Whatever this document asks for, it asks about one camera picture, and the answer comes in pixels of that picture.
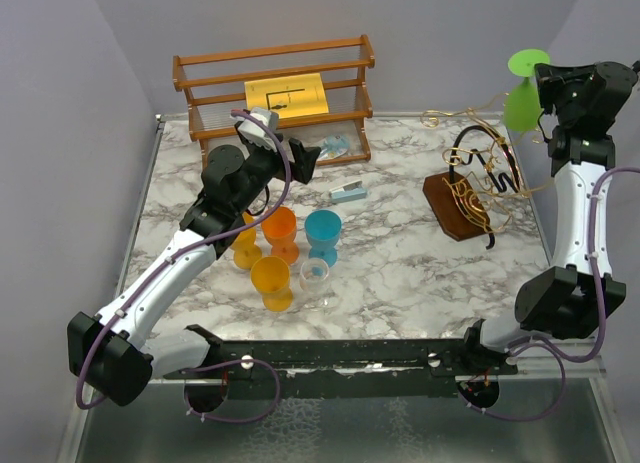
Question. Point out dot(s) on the orange wine glass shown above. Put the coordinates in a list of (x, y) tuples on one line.
[(280, 230)]

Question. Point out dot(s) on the light blue stapler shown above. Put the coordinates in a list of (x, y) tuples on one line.
[(348, 192)]

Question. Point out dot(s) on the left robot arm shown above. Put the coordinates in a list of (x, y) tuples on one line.
[(110, 351)]

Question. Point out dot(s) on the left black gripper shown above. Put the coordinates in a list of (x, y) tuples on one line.
[(303, 160)]

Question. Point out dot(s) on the wooden shelf rack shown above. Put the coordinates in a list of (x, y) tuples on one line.
[(213, 85)]

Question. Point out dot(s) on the wine glass rack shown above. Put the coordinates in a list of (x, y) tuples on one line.
[(469, 198)]

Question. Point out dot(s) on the yellow book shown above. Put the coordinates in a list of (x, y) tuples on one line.
[(290, 97)]

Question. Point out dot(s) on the clear wine glass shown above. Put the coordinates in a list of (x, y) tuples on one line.
[(315, 283)]

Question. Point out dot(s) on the blue wine glass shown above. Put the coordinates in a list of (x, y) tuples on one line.
[(322, 229)]

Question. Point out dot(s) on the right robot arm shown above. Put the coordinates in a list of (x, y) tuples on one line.
[(566, 306)]

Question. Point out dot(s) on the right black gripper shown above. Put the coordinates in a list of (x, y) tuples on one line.
[(550, 79)]

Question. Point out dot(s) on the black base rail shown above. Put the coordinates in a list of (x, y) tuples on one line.
[(327, 369)]

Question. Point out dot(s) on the green wine glass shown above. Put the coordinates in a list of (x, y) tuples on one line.
[(522, 107)]

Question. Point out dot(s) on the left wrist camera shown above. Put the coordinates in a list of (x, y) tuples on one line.
[(254, 128)]

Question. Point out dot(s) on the yellow wine glass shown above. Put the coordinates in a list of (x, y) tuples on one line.
[(271, 278), (245, 250)]

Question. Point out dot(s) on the blue correction tape package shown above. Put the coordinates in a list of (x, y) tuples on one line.
[(333, 147)]

